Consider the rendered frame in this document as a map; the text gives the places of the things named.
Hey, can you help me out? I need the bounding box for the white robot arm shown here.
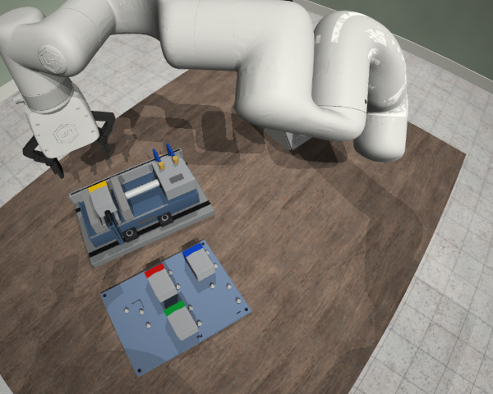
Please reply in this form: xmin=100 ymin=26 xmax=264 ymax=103
xmin=0 ymin=0 xmax=408 ymax=163

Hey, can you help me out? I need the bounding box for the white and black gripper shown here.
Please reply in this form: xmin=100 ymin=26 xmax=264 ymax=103
xmin=22 ymin=83 xmax=116 ymax=179

